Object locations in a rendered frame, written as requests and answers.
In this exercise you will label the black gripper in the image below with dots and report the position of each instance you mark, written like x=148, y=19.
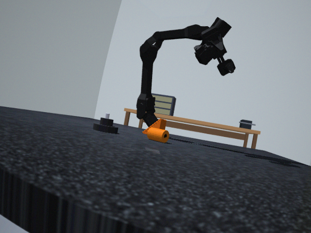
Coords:
x=212, y=37

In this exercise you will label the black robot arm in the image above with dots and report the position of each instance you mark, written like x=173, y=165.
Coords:
x=148, y=52

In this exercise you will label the black round pedestal with silver shaft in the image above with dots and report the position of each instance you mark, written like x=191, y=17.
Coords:
x=105, y=125

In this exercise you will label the orange knob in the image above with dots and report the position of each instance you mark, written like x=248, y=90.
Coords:
x=158, y=135

